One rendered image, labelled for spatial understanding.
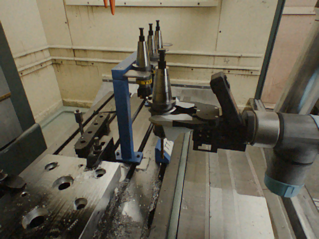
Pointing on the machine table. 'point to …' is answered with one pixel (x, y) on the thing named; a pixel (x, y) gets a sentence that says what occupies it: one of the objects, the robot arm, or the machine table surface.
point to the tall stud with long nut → (79, 119)
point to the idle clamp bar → (81, 151)
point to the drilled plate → (45, 187)
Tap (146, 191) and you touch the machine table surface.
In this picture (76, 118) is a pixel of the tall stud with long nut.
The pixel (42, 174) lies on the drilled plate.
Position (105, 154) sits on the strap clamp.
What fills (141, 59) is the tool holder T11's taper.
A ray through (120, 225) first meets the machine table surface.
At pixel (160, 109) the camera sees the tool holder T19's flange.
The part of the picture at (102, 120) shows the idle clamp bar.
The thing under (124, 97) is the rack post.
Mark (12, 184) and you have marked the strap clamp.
